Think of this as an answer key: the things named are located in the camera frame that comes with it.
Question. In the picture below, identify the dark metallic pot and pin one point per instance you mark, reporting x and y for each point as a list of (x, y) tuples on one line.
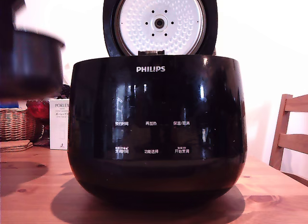
[(33, 65)]

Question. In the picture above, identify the black Philips rice cooker body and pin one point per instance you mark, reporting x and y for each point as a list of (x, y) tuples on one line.
[(156, 101)]

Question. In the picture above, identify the rice cooker lid, silver plate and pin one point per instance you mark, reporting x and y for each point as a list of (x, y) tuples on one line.
[(144, 21)]

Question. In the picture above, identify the dark dotted patterned cloth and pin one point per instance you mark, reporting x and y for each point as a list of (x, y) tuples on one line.
[(65, 91)]

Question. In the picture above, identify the white Porlex box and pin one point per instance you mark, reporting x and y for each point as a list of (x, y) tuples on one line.
[(59, 127)]

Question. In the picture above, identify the dark patterned object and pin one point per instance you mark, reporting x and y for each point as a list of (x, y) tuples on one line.
[(42, 136)]

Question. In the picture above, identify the red glass jar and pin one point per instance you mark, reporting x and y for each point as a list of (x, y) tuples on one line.
[(38, 109)]

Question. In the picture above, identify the wooden chair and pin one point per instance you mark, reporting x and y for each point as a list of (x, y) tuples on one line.
[(286, 139)]

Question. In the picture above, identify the woven wicker basket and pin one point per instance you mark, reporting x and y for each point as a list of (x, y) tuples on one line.
[(14, 124)]

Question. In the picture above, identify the stack of cork coasters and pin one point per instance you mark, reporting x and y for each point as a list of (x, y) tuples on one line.
[(15, 146)]

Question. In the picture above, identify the blue round ball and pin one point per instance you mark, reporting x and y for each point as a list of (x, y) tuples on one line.
[(8, 104)]

